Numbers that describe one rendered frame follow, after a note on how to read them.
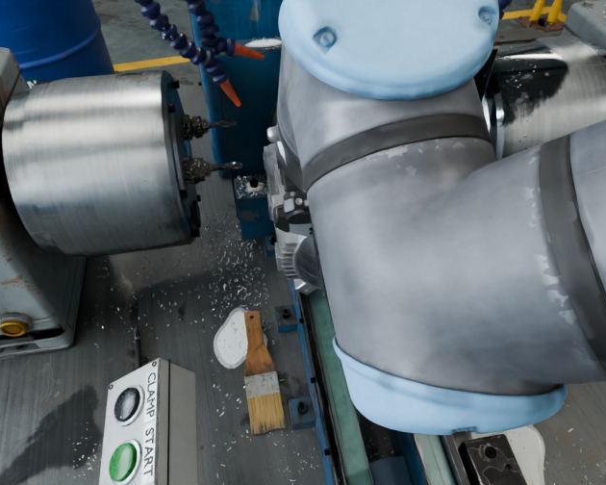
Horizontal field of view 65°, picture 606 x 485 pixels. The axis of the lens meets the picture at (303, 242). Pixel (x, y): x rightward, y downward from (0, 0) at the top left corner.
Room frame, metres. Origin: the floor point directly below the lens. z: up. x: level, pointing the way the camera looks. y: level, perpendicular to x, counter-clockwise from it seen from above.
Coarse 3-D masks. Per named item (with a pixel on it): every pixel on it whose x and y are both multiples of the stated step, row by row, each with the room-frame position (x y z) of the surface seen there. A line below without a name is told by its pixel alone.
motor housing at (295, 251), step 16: (272, 144) 0.57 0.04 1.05; (272, 176) 0.51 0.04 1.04; (272, 192) 0.49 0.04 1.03; (288, 240) 0.38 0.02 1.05; (304, 240) 0.38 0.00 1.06; (288, 256) 0.38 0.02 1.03; (304, 256) 0.43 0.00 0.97; (288, 272) 0.38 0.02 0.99; (304, 272) 0.39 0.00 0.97; (320, 288) 0.38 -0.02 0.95
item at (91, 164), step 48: (48, 96) 0.52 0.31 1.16; (96, 96) 0.52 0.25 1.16; (144, 96) 0.52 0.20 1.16; (48, 144) 0.46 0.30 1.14; (96, 144) 0.46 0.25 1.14; (144, 144) 0.47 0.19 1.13; (48, 192) 0.42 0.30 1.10; (96, 192) 0.42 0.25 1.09; (144, 192) 0.43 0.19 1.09; (192, 192) 0.53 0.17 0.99; (48, 240) 0.41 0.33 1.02; (96, 240) 0.41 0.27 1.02; (144, 240) 0.42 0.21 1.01; (192, 240) 0.45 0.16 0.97
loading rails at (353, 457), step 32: (288, 320) 0.41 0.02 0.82; (320, 320) 0.35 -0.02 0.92; (320, 352) 0.30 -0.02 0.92; (320, 384) 0.26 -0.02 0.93; (320, 416) 0.23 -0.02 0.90; (352, 416) 0.22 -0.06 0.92; (320, 448) 0.21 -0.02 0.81; (352, 448) 0.18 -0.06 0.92; (416, 448) 0.18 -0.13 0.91; (448, 448) 0.18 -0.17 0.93; (352, 480) 0.15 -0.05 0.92; (384, 480) 0.17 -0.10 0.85; (416, 480) 0.16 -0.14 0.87; (448, 480) 0.15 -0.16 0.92
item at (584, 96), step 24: (504, 48) 0.64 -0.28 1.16; (528, 48) 0.64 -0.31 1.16; (552, 48) 0.64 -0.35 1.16; (576, 48) 0.64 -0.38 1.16; (600, 48) 0.66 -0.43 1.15; (504, 72) 0.59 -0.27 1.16; (528, 72) 0.59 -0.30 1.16; (552, 72) 0.59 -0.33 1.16; (576, 72) 0.59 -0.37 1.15; (600, 72) 0.60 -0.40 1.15; (504, 96) 0.55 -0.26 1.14; (528, 96) 0.56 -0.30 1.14; (552, 96) 0.56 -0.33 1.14; (576, 96) 0.56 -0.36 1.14; (600, 96) 0.57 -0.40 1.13; (504, 120) 0.53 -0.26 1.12; (528, 120) 0.53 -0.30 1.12; (552, 120) 0.54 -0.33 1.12; (576, 120) 0.54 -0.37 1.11; (600, 120) 0.55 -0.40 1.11; (504, 144) 0.51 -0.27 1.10; (528, 144) 0.52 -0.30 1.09
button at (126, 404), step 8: (128, 392) 0.18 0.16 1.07; (136, 392) 0.18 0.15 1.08; (120, 400) 0.18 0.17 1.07; (128, 400) 0.17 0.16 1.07; (136, 400) 0.17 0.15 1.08; (120, 408) 0.17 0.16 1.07; (128, 408) 0.17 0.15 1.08; (136, 408) 0.17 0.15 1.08; (120, 416) 0.16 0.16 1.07; (128, 416) 0.16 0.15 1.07
